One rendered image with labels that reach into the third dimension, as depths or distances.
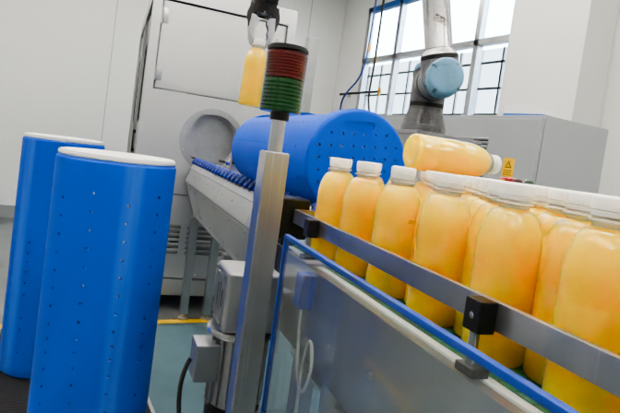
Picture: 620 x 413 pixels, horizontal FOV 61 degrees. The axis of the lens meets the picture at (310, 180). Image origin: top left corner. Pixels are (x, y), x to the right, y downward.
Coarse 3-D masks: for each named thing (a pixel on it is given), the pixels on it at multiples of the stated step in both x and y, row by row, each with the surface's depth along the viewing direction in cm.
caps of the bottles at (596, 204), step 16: (400, 176) 82; (432, 176) 85; (448, 176) 70; (464, 176) 70; (496, 192) 66; (512, 192) 58; (528, 192) 58; (544, 192) 68; (560, 192) 61; (576, 192) 55; (576, 208) 55; (592, 208) 49; (608, 208) 47
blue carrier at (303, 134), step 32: (256, 128) 186; (288, 128) 153; (320, 128) 132; (352, 128) 135; (384, 128) 138; (256, 160) 175; (320, 160) 132; (352, 160) 135; (384, 160) 139; (288, 192) 157
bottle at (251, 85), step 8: (256, 48) 160; (264, 48) 161; (248, 56) 159; (256, 56) 159; (264, 56) 160; (248, 64) 159; (256, 64) 159; (264, 64) 160; (248, 72) 159; (256, 72) 159; (264, 72) 161; (248, 80) 159; (256, 80) 159; (240, 88) 161; (248, 88) 159; (256, 88) 160; (240, 96) 160; (248, 96) 159; (256, 96) 160; (248, 104) 160; (256, 104) 160
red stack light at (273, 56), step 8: (272, 56) 78; (280, 56) 77; (288, 56) 77; (296, 56) 78; (304, 56) 79; (272, 64) 78; (280, 64) 77; (288, 64) 77; (296, 64) 78; (304, 64) 79; (272, 72) 78; (280, 72) 77; (288, 72) 77; (296, 72) 78; (304, 72) 79; (304, 80) 80
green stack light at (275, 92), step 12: (264, 84) 79; (276, 84) 78; (288, 84) 78; (300, 84) 79; (264, 96) 79; (276, 96) 78; (288, 96) 78; (300, 96) 79; (264, 108) 78; (276, 108) 78; (288, 108) 78; (300, 108) 80
